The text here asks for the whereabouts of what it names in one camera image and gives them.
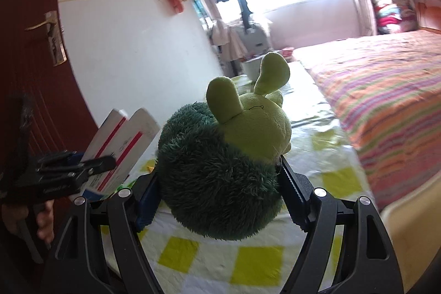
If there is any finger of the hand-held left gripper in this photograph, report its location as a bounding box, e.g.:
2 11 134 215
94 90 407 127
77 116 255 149
38 150 87 166
71 155 117 186

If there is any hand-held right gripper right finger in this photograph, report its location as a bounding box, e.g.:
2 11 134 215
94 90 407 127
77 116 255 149
276 154 405 294

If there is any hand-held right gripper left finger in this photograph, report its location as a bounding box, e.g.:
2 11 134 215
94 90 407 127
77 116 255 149
41 173 164 294

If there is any white red-striped carton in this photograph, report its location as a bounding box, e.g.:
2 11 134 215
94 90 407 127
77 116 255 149
82 107 161 202

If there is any green plush toy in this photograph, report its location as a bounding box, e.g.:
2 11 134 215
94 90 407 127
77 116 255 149
157 52 293 240

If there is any person's left hand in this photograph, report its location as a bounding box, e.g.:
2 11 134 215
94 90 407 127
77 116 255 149
2 201 56 244

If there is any bed with striped cover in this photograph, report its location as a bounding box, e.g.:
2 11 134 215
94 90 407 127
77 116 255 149
293 29 441 212

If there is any white standing appliance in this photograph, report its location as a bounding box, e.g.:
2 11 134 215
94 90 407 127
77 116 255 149
241 27 273 55

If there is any beige hanging garment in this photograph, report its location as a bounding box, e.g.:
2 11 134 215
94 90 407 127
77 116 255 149
210 18 245 60

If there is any black hanging garment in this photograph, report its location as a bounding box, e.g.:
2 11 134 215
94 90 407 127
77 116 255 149
238 0 254 31

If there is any stack of folded blankets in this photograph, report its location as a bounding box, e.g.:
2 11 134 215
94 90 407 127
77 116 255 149
367 0 416 36

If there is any wooden headboard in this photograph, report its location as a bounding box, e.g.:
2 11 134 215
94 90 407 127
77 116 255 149
412 0 441 31

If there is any brass door handle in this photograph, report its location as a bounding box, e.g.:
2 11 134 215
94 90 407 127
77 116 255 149
24 11 68 66

